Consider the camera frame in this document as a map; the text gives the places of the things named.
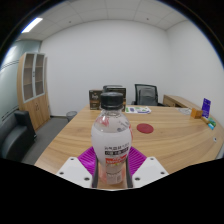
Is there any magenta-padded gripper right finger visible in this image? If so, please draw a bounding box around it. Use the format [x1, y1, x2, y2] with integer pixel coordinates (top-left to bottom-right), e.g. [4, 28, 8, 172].
[125, 145, 170, 189]

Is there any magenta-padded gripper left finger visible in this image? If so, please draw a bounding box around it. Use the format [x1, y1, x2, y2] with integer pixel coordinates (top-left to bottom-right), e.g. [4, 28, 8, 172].
[55, 145, 100, 189]

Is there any clear black-capped drink bottle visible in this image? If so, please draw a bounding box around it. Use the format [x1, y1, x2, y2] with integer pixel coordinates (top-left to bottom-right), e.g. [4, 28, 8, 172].
[90, 92, 133, 186]

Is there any flat round red coaster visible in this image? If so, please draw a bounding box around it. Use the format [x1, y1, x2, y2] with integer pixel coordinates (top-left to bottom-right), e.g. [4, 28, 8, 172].
[136, 123, 155, 135]

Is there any grey waste bin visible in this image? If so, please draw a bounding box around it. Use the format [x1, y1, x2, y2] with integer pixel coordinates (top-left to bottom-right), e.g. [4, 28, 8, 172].
[65, 110, 78, 123]

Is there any white green purple leaflet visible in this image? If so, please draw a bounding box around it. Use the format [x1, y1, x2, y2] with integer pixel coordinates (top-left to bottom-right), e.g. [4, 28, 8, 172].
[124, 105, 152, 115]

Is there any black leather sofa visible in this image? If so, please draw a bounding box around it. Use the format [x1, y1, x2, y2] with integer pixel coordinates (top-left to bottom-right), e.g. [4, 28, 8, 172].
[0, 109, 38, 163]

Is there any round white disc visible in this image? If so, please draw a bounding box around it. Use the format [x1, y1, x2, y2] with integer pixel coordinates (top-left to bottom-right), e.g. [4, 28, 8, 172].
[178, 107, 193, 116]

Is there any small orange wooden box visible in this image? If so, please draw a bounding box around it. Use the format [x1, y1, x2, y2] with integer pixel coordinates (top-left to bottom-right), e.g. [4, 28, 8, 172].
[190, 107, 204, 120]

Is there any tall dark brown carton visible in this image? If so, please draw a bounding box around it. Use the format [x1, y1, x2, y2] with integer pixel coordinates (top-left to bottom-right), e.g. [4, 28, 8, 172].
[88, 89, 104, 111]

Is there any wooden side desk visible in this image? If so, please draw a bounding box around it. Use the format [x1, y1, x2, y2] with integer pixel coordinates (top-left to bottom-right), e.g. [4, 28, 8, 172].
[162, 94, 201, 111]

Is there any black mesh office chair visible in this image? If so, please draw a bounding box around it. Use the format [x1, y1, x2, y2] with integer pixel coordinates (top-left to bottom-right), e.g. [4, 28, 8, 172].
[131, 83, 164, 107]

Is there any small green box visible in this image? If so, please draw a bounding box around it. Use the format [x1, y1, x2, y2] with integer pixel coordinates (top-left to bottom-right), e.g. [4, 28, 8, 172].
[207, 117, 217, 128]

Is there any wooden shelf cabinet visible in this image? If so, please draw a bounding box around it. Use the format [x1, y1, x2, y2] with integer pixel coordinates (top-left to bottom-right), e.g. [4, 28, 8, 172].
[17, 51, 51, 132]

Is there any purple standing card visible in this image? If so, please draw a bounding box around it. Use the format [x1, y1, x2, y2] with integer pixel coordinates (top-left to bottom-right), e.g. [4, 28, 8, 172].
[201, 97, 212, 120]

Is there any long ceiling light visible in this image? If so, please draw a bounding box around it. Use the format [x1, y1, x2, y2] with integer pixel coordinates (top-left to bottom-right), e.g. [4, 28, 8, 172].
[21, 17, 44, 34]

